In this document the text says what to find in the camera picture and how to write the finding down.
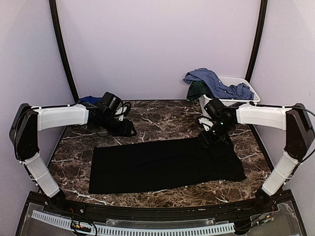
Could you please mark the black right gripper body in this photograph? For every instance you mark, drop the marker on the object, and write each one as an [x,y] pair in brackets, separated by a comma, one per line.
[215,137]

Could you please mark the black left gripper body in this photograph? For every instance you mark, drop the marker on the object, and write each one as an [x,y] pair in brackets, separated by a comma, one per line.
[116,129]

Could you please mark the black t-shirt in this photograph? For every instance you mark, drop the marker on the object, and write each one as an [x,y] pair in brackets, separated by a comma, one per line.
[160,165]

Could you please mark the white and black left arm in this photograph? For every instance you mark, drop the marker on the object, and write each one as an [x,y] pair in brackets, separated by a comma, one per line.
[31,122]

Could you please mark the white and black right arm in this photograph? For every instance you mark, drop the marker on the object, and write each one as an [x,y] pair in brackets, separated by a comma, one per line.
[292,126]

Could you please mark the white plastic laundry bin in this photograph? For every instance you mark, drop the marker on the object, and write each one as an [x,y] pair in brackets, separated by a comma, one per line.
[228,90]

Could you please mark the folded blue t-shirt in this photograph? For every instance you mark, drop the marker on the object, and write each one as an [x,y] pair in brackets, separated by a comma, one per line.
[90,99]

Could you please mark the blue checked shirt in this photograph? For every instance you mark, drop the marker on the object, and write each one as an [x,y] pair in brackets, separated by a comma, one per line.
[197,75]

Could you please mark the dark green plaid garment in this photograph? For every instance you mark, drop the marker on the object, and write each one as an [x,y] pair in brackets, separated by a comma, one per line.
[198,89]

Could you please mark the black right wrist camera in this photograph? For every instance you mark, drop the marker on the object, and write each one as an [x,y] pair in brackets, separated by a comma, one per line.
[214,108]

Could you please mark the black aluminium front rail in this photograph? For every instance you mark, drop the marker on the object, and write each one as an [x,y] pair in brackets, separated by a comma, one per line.
[238,211]

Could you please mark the white slotted cable duct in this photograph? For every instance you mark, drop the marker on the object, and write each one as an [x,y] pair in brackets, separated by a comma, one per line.
[103,230]

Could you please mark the black right frame post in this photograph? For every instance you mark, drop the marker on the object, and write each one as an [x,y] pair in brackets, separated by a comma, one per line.
[257,39]

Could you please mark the black frame post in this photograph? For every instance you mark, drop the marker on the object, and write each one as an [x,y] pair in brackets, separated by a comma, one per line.
[62,49]
[257,39]

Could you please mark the black left frame post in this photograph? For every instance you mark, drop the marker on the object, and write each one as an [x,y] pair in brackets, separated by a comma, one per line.
[62,49]

